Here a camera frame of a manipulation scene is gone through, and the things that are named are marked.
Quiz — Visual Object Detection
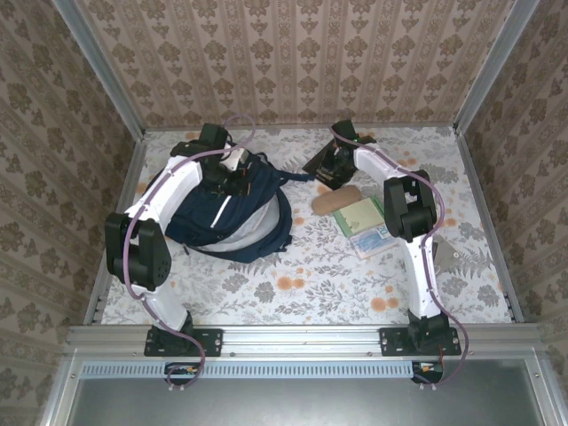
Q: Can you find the green notebook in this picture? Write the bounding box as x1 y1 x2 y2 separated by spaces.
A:
332 197 387 236

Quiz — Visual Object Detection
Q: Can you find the aluminium front rail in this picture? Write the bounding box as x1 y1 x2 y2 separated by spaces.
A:
66 323 545 356

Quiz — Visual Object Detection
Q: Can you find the black paperback book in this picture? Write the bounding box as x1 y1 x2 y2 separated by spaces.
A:
303 148 354 187

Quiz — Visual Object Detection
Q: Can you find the floral table cover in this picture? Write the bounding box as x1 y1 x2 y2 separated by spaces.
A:
100 126 516 326

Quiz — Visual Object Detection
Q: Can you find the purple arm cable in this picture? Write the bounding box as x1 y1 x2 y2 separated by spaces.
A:
123 114 257 392
328 122 470 391

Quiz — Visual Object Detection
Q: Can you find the navy blue backpack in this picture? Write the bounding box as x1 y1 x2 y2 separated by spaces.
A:
166 150 319 264

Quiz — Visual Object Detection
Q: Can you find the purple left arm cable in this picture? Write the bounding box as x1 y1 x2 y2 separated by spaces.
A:
123 114 257 392

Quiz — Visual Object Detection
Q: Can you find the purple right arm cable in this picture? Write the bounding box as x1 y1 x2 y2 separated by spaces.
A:
328 122 470 391

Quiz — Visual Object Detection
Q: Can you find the grey pen box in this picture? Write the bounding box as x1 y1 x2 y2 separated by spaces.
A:
432 234 467 279

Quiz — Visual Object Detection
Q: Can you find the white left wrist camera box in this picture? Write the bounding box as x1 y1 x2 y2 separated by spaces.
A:
224 148 250 172

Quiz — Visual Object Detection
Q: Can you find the brown fabric pencil case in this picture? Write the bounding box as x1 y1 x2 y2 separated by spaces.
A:
312 185 361 216

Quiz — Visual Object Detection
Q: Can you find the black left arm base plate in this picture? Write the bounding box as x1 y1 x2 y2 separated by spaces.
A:
144 327 223 358

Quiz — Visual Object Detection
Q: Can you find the blue stationery pack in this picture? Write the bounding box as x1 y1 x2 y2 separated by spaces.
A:
348 224 400 261

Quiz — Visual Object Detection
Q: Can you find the aluminium table side rail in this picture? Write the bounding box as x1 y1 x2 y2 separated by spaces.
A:
454 127 525 324
83 130 150 325

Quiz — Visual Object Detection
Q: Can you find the slotted grey cable duct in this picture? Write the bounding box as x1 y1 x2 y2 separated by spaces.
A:
81 359 440 379

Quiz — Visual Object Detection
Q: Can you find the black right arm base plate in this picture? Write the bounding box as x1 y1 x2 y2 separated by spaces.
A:
379 327 462 358

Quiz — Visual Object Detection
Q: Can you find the aluminium frame post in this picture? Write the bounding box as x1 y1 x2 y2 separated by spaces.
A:
453 0 541 134
51 0 146 141

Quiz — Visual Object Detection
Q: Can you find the grey metal sheet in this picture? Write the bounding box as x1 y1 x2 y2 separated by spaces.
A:
39 354 568 426

